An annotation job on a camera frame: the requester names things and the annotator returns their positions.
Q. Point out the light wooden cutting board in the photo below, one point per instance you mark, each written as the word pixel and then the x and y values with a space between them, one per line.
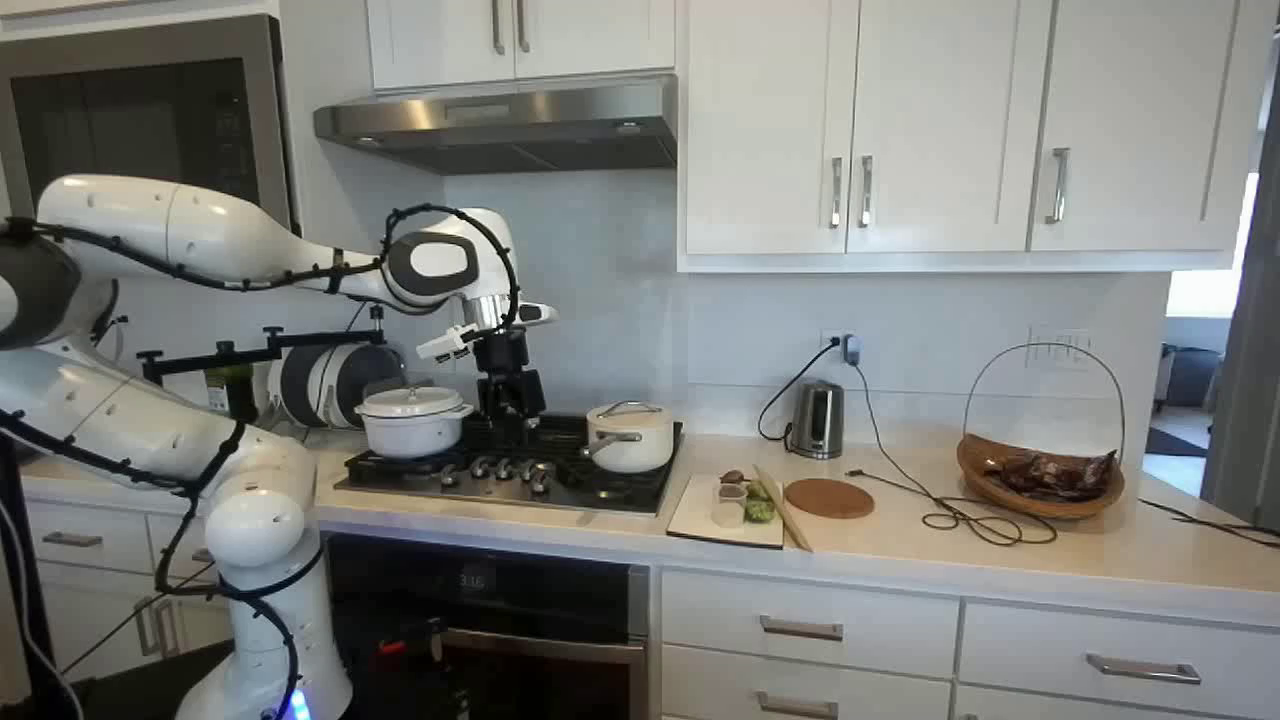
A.
pixel 701 514

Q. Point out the wall outlet with black plug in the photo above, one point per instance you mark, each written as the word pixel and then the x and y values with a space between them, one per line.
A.
pixel 847 348

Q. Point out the white casserole lid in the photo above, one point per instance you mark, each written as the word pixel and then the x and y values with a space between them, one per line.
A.
pixel 412 402

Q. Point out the built-in stainless microwave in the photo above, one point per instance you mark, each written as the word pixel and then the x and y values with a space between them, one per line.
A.
pixel 133 126

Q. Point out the stainless steel refrigerator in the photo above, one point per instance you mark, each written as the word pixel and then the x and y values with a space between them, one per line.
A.
pixel 1254 402

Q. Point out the green vegetable piece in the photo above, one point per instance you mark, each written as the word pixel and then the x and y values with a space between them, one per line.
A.
pixel 756 505

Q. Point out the small brown jar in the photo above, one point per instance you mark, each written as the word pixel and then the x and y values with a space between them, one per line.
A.
pixel 732 486

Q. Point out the black gas cooktop with grates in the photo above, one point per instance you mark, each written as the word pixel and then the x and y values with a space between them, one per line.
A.
pixel 593 490

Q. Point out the white upper cabinet door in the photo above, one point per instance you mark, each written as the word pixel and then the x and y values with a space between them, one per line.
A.
pixel 761 120
pixel 944 120
pixel 1147 120
pixel 434 43
pixel 603 33

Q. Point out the white lower cabinet door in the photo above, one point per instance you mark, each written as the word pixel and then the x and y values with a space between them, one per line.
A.
pixel 95 623

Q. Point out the stainless steel range hood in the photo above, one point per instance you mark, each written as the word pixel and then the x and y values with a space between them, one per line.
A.
pixel 505 126

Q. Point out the round cork trivet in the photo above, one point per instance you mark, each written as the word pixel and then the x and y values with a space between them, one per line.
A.
pixel 828 499

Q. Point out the stainless steel electric kettle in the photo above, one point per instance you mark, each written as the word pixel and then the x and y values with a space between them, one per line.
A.
pixel 819 422

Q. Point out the dark items in basket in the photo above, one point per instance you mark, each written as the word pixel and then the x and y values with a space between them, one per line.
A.
pixel 1055 473

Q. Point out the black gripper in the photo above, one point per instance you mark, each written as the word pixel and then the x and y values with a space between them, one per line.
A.
pixel 511 385

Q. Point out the white cabinet door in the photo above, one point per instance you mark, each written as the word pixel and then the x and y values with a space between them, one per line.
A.
pixel 761 120
pixel 1147 120
pixel 95 623
pixel 603 33
pixel 944 120
pixel 434 43

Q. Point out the white casserole pot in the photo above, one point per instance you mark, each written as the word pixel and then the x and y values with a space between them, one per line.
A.
pixel 412 439

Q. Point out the dark camera under bar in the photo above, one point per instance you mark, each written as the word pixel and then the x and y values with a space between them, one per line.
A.
pixel 242 388

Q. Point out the black camera mounting bar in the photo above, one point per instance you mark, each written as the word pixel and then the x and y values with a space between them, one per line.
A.
pixel 200 358

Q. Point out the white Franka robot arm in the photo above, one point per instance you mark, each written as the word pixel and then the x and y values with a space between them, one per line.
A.
pixel 162 222

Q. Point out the metal stove knob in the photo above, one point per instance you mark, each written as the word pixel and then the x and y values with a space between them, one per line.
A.
pixel 546 486
pixel 480 471
pixel 505 471
pixel 448 477

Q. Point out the wooden stick utensil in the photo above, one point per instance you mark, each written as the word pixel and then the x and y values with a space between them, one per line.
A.
pixel 795 524

